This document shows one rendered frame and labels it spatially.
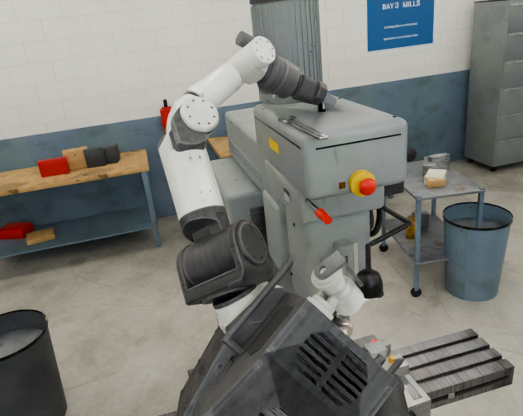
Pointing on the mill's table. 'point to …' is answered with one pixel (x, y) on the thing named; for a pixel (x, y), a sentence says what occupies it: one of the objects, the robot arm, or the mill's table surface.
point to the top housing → (332, 145)
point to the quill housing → (323, 245)
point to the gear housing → (276, 181)
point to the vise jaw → (398, 368)
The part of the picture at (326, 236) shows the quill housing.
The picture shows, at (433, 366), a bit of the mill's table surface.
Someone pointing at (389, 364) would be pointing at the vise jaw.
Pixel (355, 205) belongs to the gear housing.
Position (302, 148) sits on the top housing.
